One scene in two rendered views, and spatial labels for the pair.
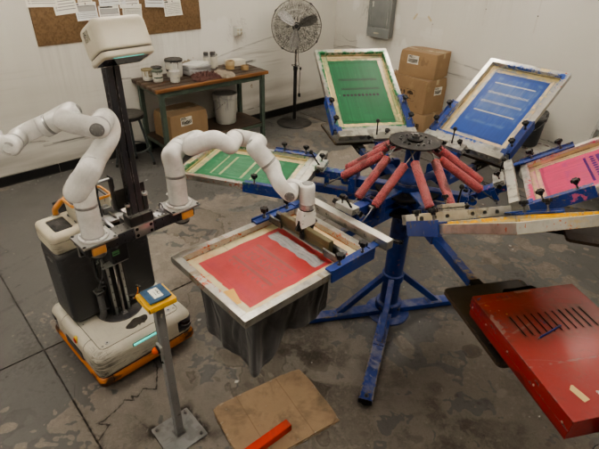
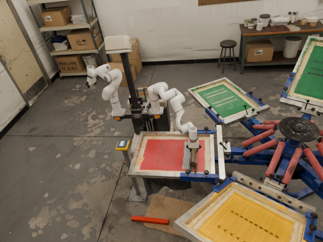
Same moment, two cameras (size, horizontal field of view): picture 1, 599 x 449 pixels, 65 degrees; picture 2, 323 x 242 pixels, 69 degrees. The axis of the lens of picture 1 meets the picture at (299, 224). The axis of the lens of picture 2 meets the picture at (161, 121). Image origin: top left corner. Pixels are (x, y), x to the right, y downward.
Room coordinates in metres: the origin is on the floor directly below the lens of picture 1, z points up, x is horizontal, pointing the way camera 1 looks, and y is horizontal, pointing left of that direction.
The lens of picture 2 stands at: (0.94, -1.16, 2.70)
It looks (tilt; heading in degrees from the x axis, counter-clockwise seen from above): 40 degrees down; 57
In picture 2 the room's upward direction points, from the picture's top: 9 degrees counter-clockwise
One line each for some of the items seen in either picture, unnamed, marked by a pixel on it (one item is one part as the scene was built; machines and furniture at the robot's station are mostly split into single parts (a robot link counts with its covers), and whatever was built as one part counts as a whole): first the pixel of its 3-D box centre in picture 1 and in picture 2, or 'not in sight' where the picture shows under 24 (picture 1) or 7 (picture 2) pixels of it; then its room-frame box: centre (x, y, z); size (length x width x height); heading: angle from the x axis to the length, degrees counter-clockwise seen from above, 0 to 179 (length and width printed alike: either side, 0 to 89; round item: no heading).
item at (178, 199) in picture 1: (175, 188); (155, 103); (2.05, 0.62, 1.21); 0.16 x 0.13 x 0.15; 47
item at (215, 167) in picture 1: (268, 158); (230, 99); (2.83, 0.21, 1.05); 1.08 x 0.61 x 0.23; 73
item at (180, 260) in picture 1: (274, 256); (173, 152); (1.85, 0.12, 0.97); 0.79 x 0.58 x 0.04; 133
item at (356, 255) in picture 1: (350, 262); (197, 177); (1.81, -0.25, 0.97); 0.30 x 0.05 x 0.07; 133
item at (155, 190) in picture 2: (293, 319); (167, 184); (1.66, 0.01, 0.74); 0.46 x 0.04 x 0.42; 133
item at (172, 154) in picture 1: (174, 159); (154, 92); (2.05, 0.61, 1.37); 0.13 x 0.10 x 0.16; 175
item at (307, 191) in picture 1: (299, 191); (191, 129); (2.00, 0.00, 1.25); 0.15 x 0.10 x 0.11; 85
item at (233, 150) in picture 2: (353, 210); (232, 151); (2.23, -0.29, 1.02); 0.17 x 0.06 x 0.05; 133
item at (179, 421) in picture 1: (168, 371); (131, 171); (1.55, 0.61, 0.48); 0.22 x 0.22 x 0.96; 43
